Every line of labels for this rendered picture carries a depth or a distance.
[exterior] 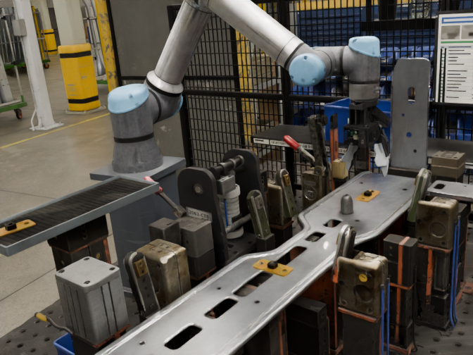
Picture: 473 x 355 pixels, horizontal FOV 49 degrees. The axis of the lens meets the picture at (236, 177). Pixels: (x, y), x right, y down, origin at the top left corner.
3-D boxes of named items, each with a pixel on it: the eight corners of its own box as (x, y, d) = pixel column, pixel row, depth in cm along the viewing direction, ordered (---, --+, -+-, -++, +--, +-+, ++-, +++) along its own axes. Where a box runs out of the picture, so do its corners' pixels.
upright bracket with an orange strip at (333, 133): (336, 265, 168) (333, 115, 152) (332, 265, 169) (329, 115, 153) (341, 262, 170) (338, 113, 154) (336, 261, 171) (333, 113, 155)
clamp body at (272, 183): (288, 315, 145) (281, 190, 133) (255, 303, 152) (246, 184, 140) (305, 299, 151) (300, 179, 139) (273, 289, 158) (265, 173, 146)
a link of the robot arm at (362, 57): (349, 36, 133) (383, 34, 129) (350, 79, 136) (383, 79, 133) (342, 39, 126) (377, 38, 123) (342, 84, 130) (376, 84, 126)
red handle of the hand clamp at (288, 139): (322, 169, 147) (281, 135, 152) (319, 175, 148) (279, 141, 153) (329, 165, 150) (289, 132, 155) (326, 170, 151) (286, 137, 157)
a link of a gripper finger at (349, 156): (331, 170, 141) (343, 142, 136) (341, 164, 146) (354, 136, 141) (341, 176, 140) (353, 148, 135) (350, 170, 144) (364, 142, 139)
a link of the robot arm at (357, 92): (357, 79, 136) (386, 80, 131) (357, 96, 138) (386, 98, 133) (343, 84, 131) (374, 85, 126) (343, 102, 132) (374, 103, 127)
